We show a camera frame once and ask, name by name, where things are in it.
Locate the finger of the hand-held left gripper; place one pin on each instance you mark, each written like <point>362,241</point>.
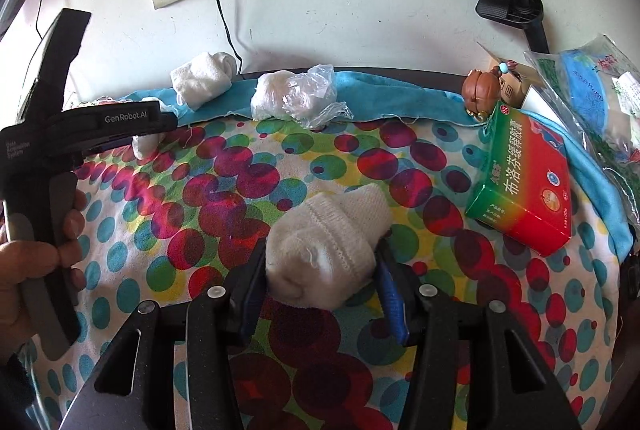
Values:
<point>252,305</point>
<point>392,300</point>
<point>120,141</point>

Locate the plastic-wrapped white roll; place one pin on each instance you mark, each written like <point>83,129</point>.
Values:
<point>280,98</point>
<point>145,145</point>

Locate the person's left hand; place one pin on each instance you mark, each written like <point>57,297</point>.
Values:
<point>25,260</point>

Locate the polka dot cloth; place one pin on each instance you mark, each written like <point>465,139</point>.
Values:
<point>350,160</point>

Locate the green and red medicine box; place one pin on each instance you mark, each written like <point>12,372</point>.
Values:
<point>520,190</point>

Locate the teal cloth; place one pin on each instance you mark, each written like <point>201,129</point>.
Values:
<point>390,95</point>

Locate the white paper card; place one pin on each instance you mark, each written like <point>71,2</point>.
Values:
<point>530,98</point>

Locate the clear plastic bag blue item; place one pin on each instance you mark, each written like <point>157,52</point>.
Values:
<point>585,85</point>

